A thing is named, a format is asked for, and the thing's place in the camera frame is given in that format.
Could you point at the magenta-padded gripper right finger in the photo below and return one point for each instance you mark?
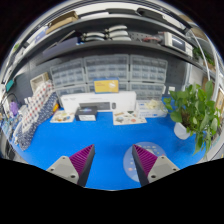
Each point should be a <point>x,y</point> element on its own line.
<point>145,160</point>

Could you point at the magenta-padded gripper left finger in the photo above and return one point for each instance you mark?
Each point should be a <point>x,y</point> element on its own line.
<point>81,160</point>

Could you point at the small black and white box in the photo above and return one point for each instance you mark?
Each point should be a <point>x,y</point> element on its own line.
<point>86,117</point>

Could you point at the printed picture sheet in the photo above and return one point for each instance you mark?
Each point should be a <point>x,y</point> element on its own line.
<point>62,117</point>
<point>129,118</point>

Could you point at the clear plastic package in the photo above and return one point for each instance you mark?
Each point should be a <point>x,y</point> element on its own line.
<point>152,109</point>

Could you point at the long white keyboard box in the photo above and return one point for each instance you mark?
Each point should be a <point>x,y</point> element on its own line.
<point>123,98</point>

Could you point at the checked and dotted cloth pile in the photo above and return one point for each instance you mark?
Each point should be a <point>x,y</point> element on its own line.
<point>33,113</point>

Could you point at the green potted plant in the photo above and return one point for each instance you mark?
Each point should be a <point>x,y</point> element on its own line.
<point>193,110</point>

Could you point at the yellow box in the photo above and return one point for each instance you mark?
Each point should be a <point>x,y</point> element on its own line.
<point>106,86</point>

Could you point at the purple object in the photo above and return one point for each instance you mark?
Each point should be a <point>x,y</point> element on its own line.
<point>13,108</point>

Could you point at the grey plastic drawer cabinet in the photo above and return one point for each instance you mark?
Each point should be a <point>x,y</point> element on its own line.
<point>106,66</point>
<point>148,70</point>
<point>68,73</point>

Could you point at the white woven tray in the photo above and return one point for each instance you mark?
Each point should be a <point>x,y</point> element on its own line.
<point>33,83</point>

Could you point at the teal object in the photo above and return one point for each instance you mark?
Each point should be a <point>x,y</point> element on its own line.
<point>10,85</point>

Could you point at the white metal rack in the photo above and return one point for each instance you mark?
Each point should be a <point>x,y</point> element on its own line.
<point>213,63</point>

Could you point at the dark wall shelf unit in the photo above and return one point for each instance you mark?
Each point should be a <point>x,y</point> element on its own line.
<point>110,45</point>

